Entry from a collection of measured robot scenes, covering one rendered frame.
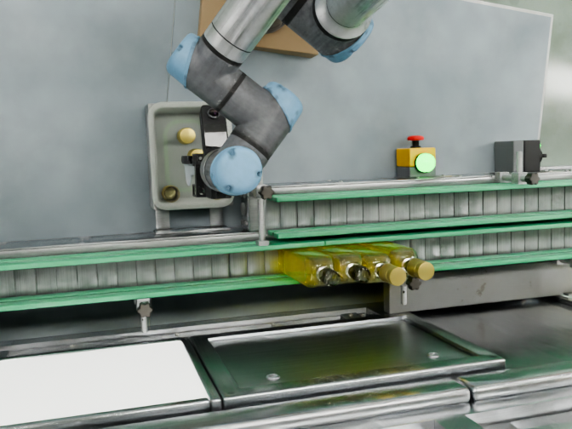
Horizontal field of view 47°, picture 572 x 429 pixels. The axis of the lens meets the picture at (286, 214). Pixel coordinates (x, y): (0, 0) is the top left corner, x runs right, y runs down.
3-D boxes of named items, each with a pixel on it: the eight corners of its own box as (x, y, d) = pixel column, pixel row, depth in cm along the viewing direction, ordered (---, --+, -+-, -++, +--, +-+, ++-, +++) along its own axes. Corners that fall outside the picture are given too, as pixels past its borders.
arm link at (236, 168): (277, 163, 102) (245, 207, 101) (260, 162, 112) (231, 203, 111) (237, 131, 99) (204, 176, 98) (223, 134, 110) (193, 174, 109)
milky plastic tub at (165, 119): (149, 208, 144) (152, 211, 135) (144, 105, 142) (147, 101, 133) (227, 203, 149) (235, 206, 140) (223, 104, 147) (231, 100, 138)
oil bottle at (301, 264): (277, 271, 140) (310, 290, 120) (277, 245, 140) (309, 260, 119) (303, 269, 142) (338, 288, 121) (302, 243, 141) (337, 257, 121)
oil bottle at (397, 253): (352, 264, 145) (396, 281, 125) (352, 238, 145) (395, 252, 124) (376, 261, 147) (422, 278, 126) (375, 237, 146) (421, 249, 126)
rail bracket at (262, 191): (247, 241, 137) (261, 248, 125) (243, 161, 136) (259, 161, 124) (260, 240, 138) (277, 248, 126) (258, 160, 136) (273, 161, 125)
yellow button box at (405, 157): (395, 177, 160) (409, 178, 153) (395, 146, 160) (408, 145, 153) (421, 175, 162) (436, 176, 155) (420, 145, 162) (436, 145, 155)
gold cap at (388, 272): (379, 283, 121) (389, 287, 117) (378, 264, 121) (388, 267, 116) (396, 281, 122) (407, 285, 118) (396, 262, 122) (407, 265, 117)
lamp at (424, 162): (414, 172, 154) (420, 173, 151) (414, 153, 153) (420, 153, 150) (431, 171, 155) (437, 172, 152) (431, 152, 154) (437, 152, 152)
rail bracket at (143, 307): (131, 323, 133) (135, 340, 120) (129, 290, 132) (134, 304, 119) (151, 321, 134) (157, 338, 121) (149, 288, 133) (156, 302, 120)
